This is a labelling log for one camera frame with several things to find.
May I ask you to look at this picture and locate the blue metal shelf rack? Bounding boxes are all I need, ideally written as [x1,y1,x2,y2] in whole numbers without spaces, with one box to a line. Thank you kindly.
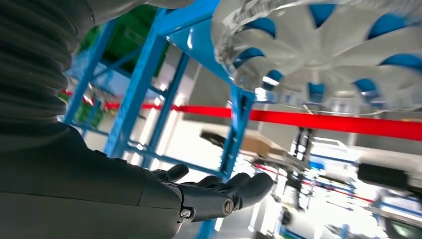
[62,0,257,239]

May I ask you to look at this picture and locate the green plastic crate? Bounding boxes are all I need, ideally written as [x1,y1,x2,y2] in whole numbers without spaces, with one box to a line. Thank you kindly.
[78,4,169,77]

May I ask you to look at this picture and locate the red barrier belt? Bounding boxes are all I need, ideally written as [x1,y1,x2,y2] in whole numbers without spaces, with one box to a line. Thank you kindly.
[59,90,422,142]

